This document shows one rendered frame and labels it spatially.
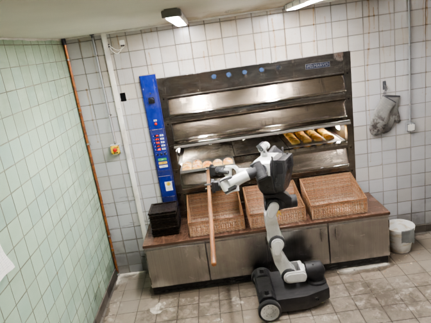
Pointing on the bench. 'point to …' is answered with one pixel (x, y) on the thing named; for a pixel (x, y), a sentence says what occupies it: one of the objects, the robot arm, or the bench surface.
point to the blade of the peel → (205, 167)
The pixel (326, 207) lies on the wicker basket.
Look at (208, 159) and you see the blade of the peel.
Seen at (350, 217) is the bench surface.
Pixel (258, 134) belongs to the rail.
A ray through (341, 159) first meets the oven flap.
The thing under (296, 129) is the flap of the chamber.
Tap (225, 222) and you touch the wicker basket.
